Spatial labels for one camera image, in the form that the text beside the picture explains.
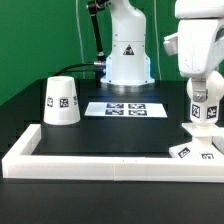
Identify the white hanging cable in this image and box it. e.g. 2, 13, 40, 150
75, 0, 86, 80

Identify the white lamp base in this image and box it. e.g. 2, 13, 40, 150
169, 123, 224, 160

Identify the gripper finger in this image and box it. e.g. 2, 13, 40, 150
191, 78, 208, 102

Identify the white sheet with markers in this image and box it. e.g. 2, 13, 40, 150
85, 102, 167, 118

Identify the white U-shaped fence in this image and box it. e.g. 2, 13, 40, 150
2, 124, 224, 183

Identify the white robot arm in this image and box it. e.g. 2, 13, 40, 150
101, 0, 224, 102

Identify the white lamp bulb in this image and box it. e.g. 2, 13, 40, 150
187, 71, 224, 127

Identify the white lamp shade cone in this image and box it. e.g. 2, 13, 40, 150
44, 76, 80, 125

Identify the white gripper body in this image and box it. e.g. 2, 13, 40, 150
164, 18, 224, 79

